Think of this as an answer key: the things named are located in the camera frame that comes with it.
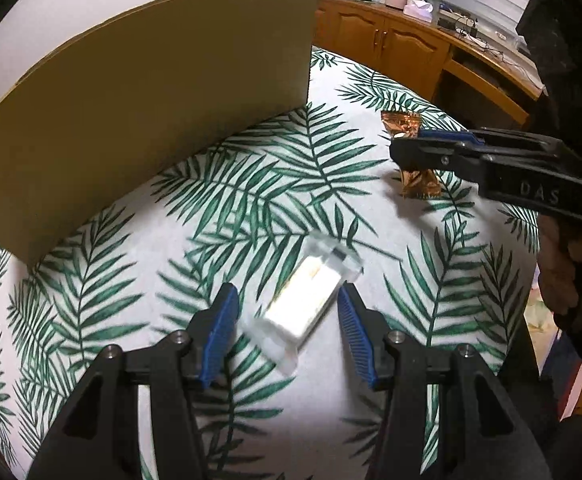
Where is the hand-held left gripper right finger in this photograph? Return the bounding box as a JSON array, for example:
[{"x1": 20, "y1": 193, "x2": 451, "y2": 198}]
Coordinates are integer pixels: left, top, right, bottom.
[{"x1": 337, "y1": 282, "x2": 554, "y2": 480}]

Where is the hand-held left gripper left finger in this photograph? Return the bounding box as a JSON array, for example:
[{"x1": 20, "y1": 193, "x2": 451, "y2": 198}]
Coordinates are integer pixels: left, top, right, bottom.
[{"x1": 28, "y1": 282, "x2": 239, "y2": 480}]

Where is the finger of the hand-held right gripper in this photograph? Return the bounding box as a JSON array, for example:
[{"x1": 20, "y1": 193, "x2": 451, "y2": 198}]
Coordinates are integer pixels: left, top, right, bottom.
[
  {"x1": 418, "y1": 128, "x2": 554, "y2": 156},
  {"x1": 390, "y1": 136, "x2": 488, "y2": 182}
]

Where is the copper foil snack packet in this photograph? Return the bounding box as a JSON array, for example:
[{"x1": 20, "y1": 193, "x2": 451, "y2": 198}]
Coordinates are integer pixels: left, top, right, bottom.
[{"x1": 381, "y1": 110, "x2": 442, "y2": 200}]

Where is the clear packet with white snack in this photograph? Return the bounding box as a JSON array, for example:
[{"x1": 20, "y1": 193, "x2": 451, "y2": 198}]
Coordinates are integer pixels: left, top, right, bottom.
[{"x1": 243, "y1": 232, "x2": 364, "y2": 376}]

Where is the large cardboard box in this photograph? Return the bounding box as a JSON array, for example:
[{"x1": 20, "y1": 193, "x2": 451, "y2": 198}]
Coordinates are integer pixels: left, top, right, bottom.
[{"x1": 0, "y1": 0, "x2": 317, "y2": 268}]

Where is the person's right hand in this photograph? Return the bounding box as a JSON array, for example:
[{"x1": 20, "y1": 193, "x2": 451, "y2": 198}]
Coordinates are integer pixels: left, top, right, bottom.
[{"x1": 538, "y1": 215, "x2": 582, "y2": 316}]

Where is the large black object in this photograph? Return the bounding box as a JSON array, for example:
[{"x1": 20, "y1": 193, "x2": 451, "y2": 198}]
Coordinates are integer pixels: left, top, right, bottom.
[{"x1": 516, "y1": 0, "x2": 582, "y2": 136}]

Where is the wooden sideboard cabinet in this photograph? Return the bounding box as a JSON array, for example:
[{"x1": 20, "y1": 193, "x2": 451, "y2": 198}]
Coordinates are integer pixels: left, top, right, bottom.
[{"x1": 313, "y1": 0, "x2": 546, "y2": 128}]

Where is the white tissue box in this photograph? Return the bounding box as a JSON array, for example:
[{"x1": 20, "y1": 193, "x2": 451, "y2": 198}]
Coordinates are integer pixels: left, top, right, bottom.
[{"x1": 403, "y1": 0, "x2": 434, "y2": 21}]

